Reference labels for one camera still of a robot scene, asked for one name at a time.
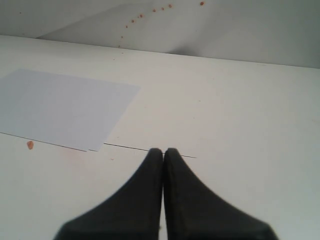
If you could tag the white backdrop sheet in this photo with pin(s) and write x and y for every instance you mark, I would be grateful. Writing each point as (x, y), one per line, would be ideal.
(285, 32)

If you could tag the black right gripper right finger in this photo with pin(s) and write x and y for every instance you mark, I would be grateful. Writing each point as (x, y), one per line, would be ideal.
(194, 212)

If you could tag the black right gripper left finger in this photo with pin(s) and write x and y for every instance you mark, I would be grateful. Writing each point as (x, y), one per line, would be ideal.
(131, 213)

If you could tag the top white paper sheet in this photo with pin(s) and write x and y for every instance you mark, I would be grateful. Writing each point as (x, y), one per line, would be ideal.
(63, 110)

